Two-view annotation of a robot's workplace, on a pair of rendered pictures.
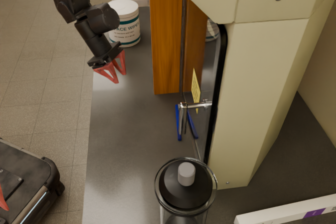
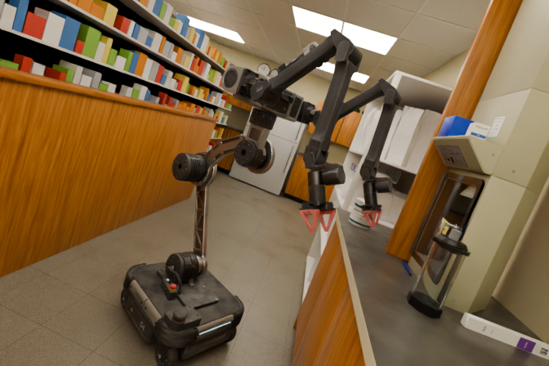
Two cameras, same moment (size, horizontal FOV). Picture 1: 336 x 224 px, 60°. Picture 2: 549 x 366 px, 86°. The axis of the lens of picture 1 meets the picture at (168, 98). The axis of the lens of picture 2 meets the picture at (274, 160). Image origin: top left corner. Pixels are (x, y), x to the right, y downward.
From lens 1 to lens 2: 0.89 m
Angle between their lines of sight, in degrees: 40
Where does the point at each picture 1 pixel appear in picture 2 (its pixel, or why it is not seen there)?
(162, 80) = (396, 243)
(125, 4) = not seen: hidden behind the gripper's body
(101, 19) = (386, 183)
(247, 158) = (475, 278)
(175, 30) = (420, 211)
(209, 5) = (484, 162)
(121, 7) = not seen: hidden behind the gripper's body
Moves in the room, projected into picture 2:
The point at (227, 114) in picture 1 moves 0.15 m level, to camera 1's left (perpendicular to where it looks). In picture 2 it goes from (473, 229) to (427, 211)
